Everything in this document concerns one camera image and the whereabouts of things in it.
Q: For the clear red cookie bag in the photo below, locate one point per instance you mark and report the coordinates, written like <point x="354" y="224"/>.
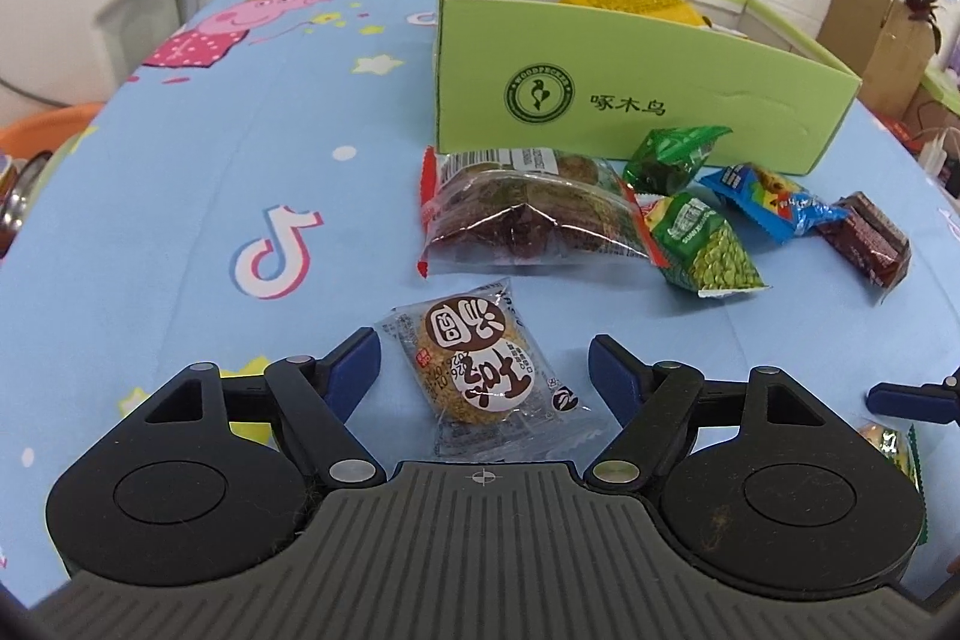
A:
<point x="527" y="207"/>

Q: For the dark brown snack packet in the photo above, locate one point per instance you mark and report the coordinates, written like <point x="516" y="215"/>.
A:
<point x="869" y="241"/>

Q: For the brown cardboard box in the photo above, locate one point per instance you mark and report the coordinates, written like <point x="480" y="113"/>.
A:
<point x="884" y="46"/>

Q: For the orange basin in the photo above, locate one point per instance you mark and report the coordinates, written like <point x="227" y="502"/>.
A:
<point x="46" y="131"/>

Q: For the blue cartoon tablecloth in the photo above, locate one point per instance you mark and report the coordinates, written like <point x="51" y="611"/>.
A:
<point x="266" y="207"/>

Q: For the blue snack packet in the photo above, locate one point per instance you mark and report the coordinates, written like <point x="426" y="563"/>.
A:
<point x="778" y="205"/>

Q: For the green pea snack packet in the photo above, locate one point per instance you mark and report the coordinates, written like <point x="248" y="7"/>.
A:
<point x="702" y="254"/>

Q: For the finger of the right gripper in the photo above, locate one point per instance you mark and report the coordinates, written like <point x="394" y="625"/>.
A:
<point x="936" y="403"/>

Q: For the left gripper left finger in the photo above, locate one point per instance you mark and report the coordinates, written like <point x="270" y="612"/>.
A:
<point x="213" y="475"/>

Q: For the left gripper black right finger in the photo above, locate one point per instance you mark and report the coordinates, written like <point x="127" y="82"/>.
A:
<point x="756" y="482"/>

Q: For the dark green snack packet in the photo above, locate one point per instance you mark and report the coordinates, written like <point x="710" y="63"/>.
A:
<point x="669" y="158"/>

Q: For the yellow snack bag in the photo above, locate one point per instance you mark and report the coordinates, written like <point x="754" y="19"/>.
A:
<point x="674" y="11"/>

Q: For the round pastry clear wrapper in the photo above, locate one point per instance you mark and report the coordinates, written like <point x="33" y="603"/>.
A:
<point x="493" y="392"/>

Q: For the green cardboard box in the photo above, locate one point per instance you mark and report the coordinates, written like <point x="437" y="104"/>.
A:
<point x="540" y="74"/>

